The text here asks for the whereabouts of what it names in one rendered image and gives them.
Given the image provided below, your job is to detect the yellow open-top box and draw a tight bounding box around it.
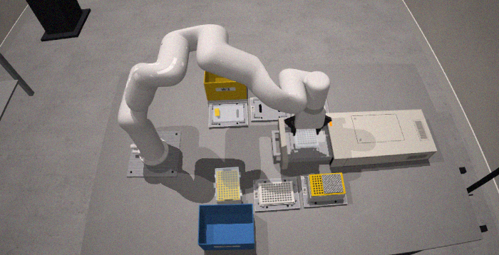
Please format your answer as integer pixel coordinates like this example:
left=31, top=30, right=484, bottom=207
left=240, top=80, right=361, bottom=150
left=204, top=71, right=247, bottom=100

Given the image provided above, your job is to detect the blue open-top box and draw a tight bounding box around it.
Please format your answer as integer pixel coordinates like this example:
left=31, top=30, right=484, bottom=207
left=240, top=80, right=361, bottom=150
left=198, top=204, right=254, bottom=250

